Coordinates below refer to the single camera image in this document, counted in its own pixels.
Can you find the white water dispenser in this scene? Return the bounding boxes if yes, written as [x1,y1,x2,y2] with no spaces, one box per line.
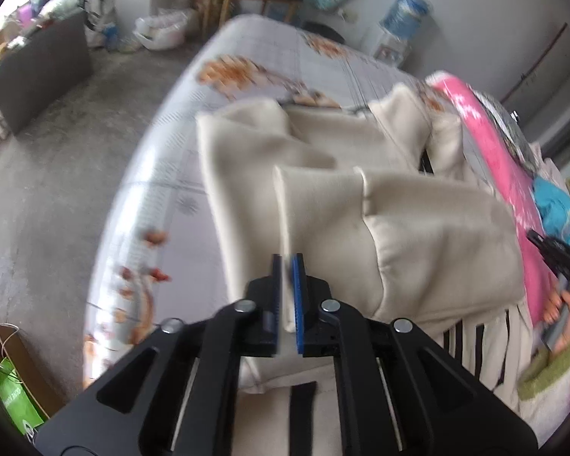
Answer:
[368,28,412,70]

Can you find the blue cartoon print cloth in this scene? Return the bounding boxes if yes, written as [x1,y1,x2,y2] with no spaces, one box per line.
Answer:
[532,178,570,243]

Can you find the dark patterned pillow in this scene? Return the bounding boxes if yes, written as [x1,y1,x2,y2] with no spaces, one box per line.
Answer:
[475,92,542,172]

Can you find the bed with floral grid sheet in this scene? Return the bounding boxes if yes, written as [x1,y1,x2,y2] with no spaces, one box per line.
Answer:
[83,13,461,390]

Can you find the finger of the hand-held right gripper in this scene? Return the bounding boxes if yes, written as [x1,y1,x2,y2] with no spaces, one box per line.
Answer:
[526,229,559,260]

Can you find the person's right forearm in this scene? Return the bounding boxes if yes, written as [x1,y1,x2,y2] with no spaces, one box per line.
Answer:
[517,339,570,402]

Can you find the dark grey cabinet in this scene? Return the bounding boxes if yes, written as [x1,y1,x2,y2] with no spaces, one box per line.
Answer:
[0,8,95,134]

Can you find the person's right hand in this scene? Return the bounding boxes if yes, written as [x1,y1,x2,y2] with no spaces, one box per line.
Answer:
[544,290,570,350]

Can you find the beige zip jacket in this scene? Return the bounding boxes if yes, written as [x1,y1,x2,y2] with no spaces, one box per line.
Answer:
[196,83,526,456]

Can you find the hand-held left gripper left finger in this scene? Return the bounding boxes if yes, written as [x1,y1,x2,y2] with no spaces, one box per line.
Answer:
[33,254,286,456]

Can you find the brown cardboard box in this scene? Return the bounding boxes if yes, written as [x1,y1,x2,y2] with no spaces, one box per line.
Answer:
[0,323,65,433]

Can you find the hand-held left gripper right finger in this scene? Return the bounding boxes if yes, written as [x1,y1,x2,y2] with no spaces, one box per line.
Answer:
[291,253,538,456]

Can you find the blue water bottle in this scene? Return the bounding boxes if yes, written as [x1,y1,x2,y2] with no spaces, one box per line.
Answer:
[380,0,431,41]

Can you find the green paper bag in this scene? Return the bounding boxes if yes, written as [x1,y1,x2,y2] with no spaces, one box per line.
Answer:
[0,356,46,438]

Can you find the pink floral blanket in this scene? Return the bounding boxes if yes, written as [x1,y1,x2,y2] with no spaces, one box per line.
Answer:
[425,70,570,338]

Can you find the white plastic bag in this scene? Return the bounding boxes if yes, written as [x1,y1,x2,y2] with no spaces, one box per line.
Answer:
[135,8,191,51]

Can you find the grey door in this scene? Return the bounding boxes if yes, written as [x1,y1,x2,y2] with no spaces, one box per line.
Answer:
[501,24,570,162]

